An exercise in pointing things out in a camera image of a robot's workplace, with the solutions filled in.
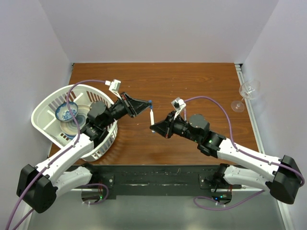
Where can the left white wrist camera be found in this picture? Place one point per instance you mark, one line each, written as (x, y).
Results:
(114, 86)

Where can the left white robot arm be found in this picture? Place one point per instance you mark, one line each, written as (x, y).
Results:
(39, 186)

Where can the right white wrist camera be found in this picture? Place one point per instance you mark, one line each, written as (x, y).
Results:
(179, 105)

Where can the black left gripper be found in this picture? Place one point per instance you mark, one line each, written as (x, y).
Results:
(137, 105)

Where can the blue white ceramic bowl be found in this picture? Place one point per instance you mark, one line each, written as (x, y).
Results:
(63, 114)

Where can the white plastic basket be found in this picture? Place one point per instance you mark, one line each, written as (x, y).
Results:
(61, 133)

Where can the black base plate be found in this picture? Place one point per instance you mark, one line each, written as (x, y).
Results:
(157, 180)

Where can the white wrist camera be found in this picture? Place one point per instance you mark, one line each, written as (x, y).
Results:
(114, 86)
(179, 105)

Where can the purple marker pen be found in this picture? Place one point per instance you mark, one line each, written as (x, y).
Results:
(185, 114)

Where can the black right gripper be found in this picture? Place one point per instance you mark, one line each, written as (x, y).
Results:
(166, 127)

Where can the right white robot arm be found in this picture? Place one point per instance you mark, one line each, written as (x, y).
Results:
(281, 177)

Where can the white blue-tipped marker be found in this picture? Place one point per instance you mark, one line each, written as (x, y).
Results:
(152, 116)

